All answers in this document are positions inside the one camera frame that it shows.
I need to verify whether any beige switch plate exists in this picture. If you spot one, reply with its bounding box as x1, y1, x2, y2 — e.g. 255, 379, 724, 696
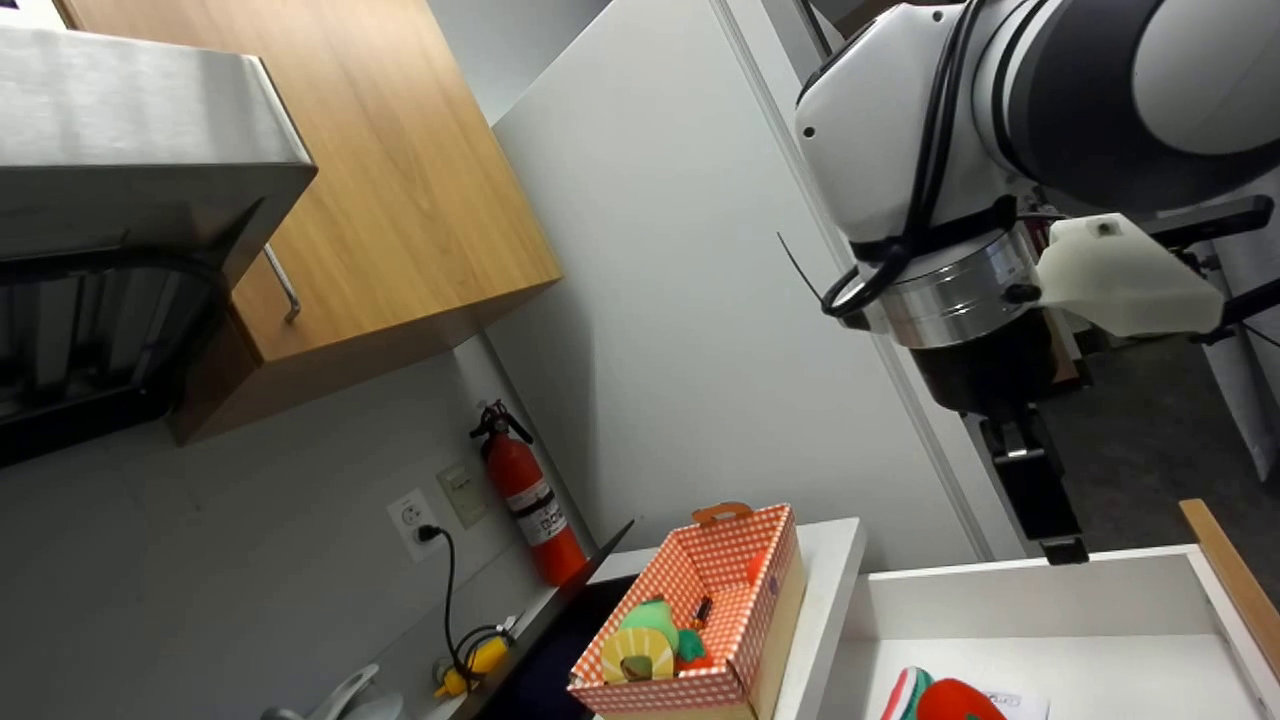
435, 461, 490, 530

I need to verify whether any wooden wall cabinet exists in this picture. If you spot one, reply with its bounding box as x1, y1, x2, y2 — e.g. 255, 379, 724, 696
55, 0, 564, 447

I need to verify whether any white wall socket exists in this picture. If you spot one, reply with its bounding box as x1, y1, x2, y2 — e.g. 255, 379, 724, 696
386, 487, 447, 564

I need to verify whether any green yellow fruit plush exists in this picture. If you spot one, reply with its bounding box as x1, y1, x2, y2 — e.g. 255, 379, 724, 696
599, 597, 682, 687

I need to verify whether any orange checkered box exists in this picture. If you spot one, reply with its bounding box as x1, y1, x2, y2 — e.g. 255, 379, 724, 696
567, 501, 808, 720

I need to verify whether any white drawer with wooden front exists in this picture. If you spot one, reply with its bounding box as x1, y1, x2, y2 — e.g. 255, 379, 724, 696
814, 497, 1280, 720

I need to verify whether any white paper sheet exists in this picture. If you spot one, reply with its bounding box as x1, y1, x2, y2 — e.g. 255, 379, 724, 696
985, 689, 1052, 720

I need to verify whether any black cable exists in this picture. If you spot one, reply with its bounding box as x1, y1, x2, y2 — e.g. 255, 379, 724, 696
414, 523, 513, 683

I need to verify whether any red fire extinguisher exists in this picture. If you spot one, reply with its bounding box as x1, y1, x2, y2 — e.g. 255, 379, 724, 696
469, 399, 590, 589

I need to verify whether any silver tap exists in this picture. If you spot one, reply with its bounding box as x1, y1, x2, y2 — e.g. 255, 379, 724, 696
260, 662, 404, 720

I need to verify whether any silver cabinet door handle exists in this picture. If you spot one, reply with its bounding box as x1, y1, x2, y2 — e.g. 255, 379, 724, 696
262, 243, 303, 325

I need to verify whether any stainless steel range hood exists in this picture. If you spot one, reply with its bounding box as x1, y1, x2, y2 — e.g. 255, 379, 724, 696
0, 25, 319, 468

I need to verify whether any yellow plastic object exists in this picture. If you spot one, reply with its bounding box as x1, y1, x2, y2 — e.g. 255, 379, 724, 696
433, 634, 512, 700

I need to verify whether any watermelon slice plush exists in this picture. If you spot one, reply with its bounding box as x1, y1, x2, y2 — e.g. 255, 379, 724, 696
879, 666, 1010, 720

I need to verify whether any black cooktop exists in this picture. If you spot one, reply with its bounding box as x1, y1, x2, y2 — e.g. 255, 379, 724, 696
448, 519, 643, 720

